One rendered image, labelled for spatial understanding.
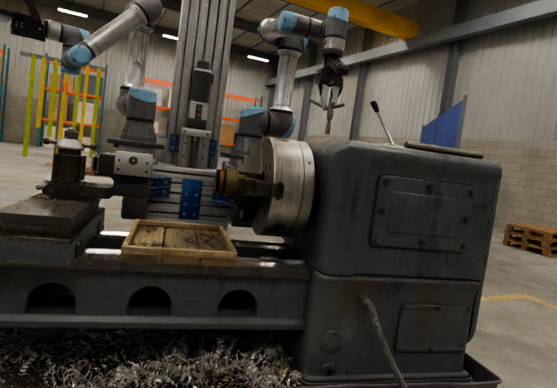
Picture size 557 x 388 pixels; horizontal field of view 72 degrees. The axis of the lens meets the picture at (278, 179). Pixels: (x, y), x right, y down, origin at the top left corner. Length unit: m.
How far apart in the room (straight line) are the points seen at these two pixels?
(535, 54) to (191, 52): 11.73
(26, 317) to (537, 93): 12.36
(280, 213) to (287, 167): 0.13
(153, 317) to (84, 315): 0.17
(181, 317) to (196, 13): 1.41
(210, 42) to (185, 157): 0.57
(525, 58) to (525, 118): 1.73
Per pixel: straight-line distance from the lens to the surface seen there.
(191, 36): 2.00
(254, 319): 1.18
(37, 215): 1.08
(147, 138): 1.75
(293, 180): 1.10
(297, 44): 1.91
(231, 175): 1.19
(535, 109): 12.54
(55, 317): 1.18
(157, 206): 1.76
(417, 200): 1.22
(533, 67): 12.92
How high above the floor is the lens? 1.19
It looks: 4 degrees down
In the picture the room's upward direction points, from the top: 8 degrees clockwise
